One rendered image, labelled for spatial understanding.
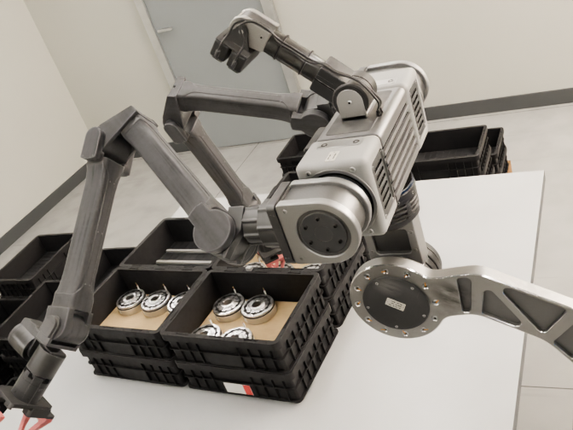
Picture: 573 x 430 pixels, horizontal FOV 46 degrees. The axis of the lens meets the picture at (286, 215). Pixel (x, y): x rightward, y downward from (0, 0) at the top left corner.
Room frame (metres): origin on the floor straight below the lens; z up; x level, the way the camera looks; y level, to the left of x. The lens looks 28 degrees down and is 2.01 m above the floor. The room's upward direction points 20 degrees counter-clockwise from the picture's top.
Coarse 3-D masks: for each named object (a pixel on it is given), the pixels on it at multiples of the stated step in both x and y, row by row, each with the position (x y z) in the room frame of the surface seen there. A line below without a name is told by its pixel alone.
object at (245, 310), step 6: (264, 294) 1.69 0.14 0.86; (246, 300) 1.69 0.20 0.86; (252, 300) 1.68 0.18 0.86; (264, 300) 1.66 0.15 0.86; (270, 300) 1.65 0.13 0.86; (246, 306) 1.67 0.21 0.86; (264, 306) 1.63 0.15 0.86; (270, 306) 1.62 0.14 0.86; (246, 312) 1.64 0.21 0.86; (252, 312) 1.62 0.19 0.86; (258, 312) 1.62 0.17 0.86; (264, 312) 1.61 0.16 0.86
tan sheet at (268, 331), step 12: (276, 312) 1.63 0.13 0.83; (288, 312) 1.61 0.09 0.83; (204, 324) 1.70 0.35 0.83; (216, 324) 1.68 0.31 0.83; (228, 324) 1.66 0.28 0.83; (240, 324) 1.63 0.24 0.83; (264, 324) 1.59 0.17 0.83; (276, 324) 1.57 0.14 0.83; (264, 336) 1.54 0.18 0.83; (276, 336) 1.52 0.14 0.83
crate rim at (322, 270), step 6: (216, 264) 1.84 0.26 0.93; (324, 264) 1.63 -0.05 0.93; (330, 264) 1.65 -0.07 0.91; (282, 270) 1.68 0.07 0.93; (288, 270) 1.67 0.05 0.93; (294, 270) 1.65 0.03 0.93; (300, 270) 1.64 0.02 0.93; (306, 270) 1.63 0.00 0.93; (312, 270) 1.62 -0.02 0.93; (318, 270) 1.61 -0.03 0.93; (324, 270) 1.62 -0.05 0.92
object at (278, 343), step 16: (208, 272) 1.81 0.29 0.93; (224, 272) 1.78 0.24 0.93; (240, 272) 1.75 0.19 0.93; (256, 272) 1.72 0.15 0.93; (272, 272) 1.69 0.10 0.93; (288, 272) 1.66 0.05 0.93; (304, 272) 1.63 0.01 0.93; (304, 304) 1.50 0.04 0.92; (288, 320) 1.44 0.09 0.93; (176, 336) 1.55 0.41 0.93; (192, 336) 1.52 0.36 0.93; (208, 336) 1.49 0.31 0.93; (224, 336) 1.47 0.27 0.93; (288, 336) 1.40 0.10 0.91
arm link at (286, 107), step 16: (176, 80) 1.66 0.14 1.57; (176, 96) 1.61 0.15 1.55; (192, 96) 1.60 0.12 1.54; (208, 96) 1.59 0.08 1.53; (224, 96) 1.57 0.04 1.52; (240, 96) 1.56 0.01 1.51; (256, 96) 1.55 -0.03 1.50; (272, 96) 1.54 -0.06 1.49; (288, 96) 1.53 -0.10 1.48; (304, 96) 1.53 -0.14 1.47; (176, 112) 1.63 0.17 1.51; (224, 112) 1.58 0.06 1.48; (240, 112) 1.56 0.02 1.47; (256, 112) 1.54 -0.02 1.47; (272, 112) 1.52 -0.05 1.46; (288, 112) 1.50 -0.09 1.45; (304, 112) 1.47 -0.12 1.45; (320, 112) 1.45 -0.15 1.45; (304, 128) 1.47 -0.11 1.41
